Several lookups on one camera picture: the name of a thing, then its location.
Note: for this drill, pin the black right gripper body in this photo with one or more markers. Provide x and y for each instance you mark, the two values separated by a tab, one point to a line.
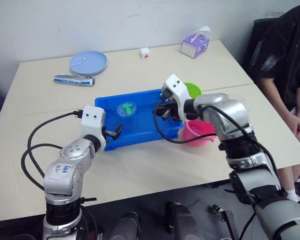
177	111

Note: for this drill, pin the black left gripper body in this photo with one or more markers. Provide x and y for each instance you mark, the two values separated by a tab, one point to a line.
110	133

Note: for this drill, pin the green toy fish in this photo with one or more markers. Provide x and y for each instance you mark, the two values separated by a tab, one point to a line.
126	108

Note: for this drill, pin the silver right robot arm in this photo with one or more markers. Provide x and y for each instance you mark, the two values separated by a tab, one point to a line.
240	120

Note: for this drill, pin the person's left forearm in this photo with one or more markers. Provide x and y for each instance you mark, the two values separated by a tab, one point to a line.
275	97

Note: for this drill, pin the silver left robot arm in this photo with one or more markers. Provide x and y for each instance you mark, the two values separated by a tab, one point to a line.
70	162

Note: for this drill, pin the blue plastic tub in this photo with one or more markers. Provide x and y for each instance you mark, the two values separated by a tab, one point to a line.
140	127

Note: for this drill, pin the green plastic bucket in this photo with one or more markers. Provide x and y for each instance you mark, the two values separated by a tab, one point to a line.
193	90

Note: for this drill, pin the pink plastic bucket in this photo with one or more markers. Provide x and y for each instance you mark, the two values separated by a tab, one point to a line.
197	135

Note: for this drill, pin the person's left hand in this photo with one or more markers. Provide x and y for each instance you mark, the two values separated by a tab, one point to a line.
298	123

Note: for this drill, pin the small white red cube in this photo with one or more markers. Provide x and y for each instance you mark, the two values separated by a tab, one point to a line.
145	53

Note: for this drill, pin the white handwritten label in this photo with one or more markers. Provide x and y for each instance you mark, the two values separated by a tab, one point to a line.
61	170

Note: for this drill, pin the silver blue toothpaste box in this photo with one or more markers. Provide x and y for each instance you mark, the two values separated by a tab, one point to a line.
73	80

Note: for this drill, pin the purple tissue box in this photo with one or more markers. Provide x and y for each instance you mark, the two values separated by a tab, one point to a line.
193	46

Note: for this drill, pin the light blue round plate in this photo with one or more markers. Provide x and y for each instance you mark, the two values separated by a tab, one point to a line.
92	61

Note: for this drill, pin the white tissue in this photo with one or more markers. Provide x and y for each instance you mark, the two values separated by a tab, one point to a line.
201	30

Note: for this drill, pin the dark rounded shape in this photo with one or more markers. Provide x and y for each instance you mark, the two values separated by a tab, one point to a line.
126	226
181	222

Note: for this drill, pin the person's black speckled t-shirt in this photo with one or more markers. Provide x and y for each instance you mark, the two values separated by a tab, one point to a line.
285	50

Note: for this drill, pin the person's bare lower leg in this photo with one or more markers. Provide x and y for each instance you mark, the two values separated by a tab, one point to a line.
286	177

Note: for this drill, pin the white sock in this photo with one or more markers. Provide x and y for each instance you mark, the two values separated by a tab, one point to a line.
293	195

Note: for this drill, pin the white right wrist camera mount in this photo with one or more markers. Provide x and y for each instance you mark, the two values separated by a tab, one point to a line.
178	95

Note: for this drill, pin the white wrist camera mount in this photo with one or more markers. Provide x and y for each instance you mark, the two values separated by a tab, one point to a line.
178	95
91	122

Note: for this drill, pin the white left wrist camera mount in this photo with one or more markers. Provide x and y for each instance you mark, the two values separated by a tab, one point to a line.
91	122

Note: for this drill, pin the grey metal bracket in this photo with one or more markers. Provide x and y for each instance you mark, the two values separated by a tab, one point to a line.
225	220

